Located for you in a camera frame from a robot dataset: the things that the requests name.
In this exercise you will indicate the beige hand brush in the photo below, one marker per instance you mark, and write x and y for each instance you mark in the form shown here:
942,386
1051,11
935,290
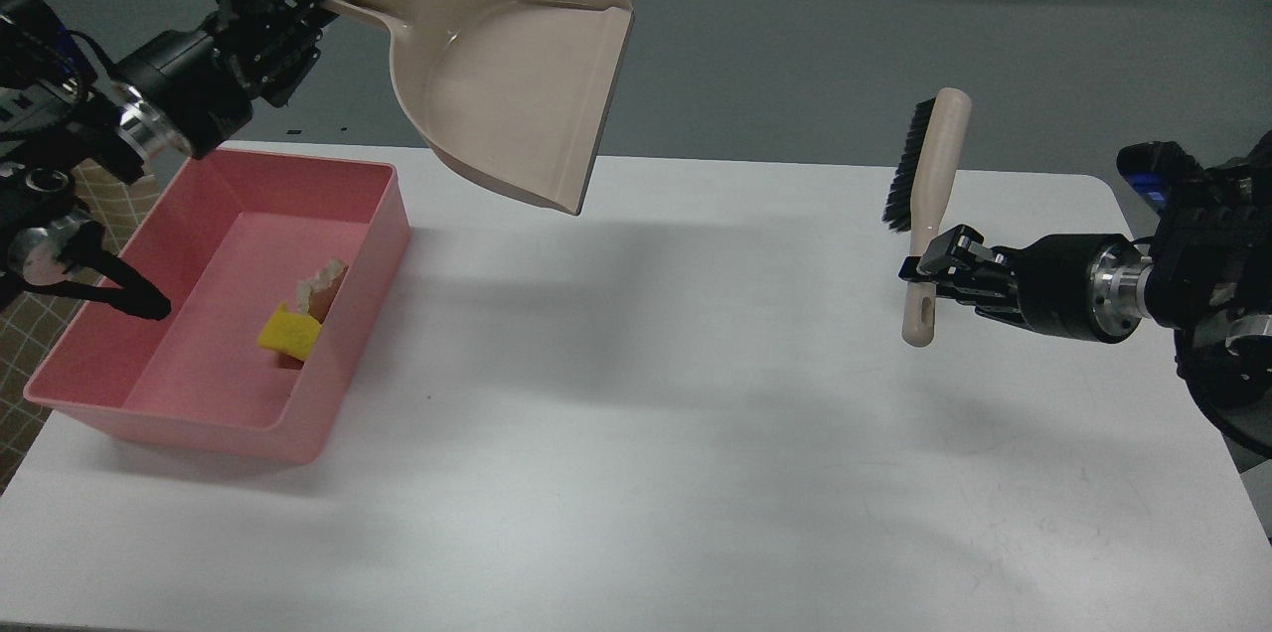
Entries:
922,181

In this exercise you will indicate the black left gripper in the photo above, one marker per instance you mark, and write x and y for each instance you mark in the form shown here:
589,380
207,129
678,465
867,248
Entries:
174,94

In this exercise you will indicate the yellow green sponge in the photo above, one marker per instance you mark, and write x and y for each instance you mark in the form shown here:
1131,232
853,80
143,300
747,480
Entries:
289,333

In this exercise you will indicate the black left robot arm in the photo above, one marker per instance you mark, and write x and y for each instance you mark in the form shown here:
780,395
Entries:
66,101

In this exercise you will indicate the pink plastic bin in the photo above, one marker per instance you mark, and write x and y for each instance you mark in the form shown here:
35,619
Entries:
227,242

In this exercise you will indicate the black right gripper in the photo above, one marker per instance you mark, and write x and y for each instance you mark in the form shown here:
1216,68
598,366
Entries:
1090,288

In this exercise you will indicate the beige plastic dustpan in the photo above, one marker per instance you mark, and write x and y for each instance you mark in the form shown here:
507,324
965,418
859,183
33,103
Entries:
512,95

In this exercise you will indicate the triangular bread slice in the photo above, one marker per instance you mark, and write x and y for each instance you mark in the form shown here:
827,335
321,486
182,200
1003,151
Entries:
315,295

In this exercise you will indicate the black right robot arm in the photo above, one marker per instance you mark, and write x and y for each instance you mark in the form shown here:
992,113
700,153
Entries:
1203,274

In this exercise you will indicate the beige checkered cloth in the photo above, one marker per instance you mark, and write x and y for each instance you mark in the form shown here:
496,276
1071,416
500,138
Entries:
32,324

